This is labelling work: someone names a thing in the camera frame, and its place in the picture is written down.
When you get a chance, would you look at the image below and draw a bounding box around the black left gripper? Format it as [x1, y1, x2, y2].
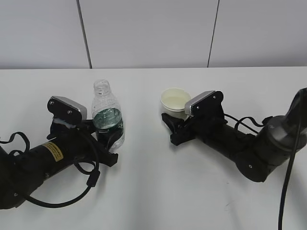
[47, 119, 120, 167]

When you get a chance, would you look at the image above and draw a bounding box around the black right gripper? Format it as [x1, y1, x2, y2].
[161, 113, 230, 145]

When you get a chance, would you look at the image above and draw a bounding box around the clear green-label water bottle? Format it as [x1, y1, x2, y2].
[92, 80, 125, 152]

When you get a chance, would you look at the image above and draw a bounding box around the white paper cup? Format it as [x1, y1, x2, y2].
[160, 88, 191, 120]

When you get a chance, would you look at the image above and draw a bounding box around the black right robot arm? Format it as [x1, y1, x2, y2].
[161, 88, 307, 182]

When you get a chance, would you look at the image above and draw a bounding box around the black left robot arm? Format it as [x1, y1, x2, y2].
[0, 120, 123, 209]

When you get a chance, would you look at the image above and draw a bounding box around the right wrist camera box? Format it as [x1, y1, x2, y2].
[184, 91, 224, 119]

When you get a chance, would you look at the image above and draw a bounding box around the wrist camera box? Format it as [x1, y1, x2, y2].
[47, 96, 87, 127]
[184, 91, 224, 119]

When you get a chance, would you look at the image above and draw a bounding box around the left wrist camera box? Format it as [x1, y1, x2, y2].
[47, 96, 87, 127]

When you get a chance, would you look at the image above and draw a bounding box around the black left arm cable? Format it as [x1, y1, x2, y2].
[0, 129, 116, 208]

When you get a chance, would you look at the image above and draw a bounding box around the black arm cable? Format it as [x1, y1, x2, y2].
[223, 88, 307, 230]
[0, 129, 116, 208]

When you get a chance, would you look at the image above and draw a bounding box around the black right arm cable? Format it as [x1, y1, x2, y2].
[223, 88, 307, 230]

